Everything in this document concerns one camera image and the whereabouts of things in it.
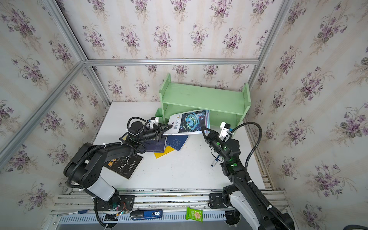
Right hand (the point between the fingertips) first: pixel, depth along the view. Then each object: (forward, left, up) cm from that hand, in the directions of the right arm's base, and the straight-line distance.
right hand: (199, 129), depth 71 cm
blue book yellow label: (+7, +12, -25) cm, 29 cm away
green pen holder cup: (+31, +27, -21) cm, 45 cm away
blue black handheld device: (-33, +29, -22) cm, 49 cm away
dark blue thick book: (+4, +28, -24) cm, 37 cm away
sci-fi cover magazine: (+8, +5, -4) cm, 10 cm away
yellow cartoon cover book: (+2, +18, -26) cm, 32 cm away
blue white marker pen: (-6, -12, -26) cm, 29 cm away
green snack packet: (-33, +2, -26) cm, 42 cm away
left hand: (+5, +14, -6) cm, 16 cm away
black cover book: (-8, +44, -26) cm, 51 cm away
